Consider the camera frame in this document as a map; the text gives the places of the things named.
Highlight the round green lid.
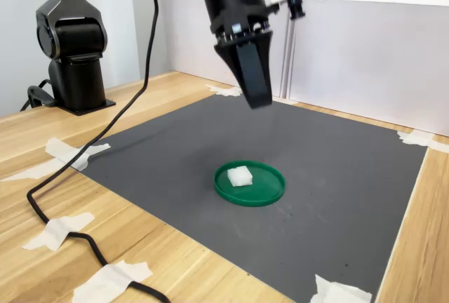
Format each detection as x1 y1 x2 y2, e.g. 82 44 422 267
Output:
213 160 287 208

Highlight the black camera cable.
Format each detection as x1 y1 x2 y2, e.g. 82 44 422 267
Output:
27 0 282 303

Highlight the small white plastic terminal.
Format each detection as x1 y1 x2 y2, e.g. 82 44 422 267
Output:
227 165 254 188

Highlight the dark grey mat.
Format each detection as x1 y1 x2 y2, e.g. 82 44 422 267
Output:
69 93 429 303

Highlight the white tape piece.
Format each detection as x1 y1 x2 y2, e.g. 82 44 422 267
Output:
309 274 373 303
22 211 96 252
396 128 449 154
205 83 243 98
0 137 112 182
71 260 154 303

